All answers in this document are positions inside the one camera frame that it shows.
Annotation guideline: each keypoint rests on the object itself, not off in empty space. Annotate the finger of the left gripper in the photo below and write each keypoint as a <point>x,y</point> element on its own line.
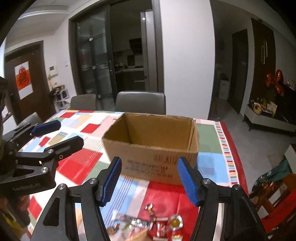
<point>58,152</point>
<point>18,137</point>

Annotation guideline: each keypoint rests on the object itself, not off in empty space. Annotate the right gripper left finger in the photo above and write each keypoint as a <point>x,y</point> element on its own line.
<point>96,193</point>

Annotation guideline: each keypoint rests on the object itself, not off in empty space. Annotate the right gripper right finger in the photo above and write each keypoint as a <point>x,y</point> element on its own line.
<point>203,193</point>

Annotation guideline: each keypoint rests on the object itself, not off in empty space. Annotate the black white snack bar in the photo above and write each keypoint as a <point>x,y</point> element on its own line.
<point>136,222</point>

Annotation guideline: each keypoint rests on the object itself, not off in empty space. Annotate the red striped twisted candy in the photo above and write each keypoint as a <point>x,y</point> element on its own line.
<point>159,228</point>

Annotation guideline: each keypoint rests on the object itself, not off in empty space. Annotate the gold pastry packet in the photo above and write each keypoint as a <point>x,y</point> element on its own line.
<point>143,235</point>

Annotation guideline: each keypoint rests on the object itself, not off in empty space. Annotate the colourful patchwork tablecloth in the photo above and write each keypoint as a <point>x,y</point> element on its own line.
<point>217,160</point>

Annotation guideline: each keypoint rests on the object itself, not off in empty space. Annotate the yellow round candy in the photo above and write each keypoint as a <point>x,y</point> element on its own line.
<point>175,222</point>

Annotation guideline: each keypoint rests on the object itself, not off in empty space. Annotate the red paper door poster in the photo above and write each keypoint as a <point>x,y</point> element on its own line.
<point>23,80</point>

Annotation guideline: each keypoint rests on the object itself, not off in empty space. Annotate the purple foil twisted candy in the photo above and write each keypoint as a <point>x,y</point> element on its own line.
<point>149,209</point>

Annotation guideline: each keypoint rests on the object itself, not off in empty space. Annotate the grey chair far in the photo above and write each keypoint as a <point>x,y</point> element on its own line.
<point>83,102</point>

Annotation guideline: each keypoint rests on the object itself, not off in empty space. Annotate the grey chair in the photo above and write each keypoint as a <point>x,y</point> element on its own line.
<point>141,102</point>
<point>83,102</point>

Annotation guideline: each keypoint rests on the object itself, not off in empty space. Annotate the brown cardboard box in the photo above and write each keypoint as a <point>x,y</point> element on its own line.
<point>150,145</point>

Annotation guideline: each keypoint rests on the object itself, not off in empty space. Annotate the red gift bag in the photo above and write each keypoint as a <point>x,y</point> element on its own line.
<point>282,209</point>

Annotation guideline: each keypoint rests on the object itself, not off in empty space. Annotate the white low tv cabinet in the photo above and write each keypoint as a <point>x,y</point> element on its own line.
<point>262,120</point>

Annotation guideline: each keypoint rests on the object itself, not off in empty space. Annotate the grey chair near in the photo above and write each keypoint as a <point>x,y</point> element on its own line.
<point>141,102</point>

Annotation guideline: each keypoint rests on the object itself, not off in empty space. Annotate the glass sliding door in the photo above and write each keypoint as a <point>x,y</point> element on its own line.
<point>90,49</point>

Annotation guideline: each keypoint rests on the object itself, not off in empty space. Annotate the red heart balloons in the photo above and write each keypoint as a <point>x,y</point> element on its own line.
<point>274,81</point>

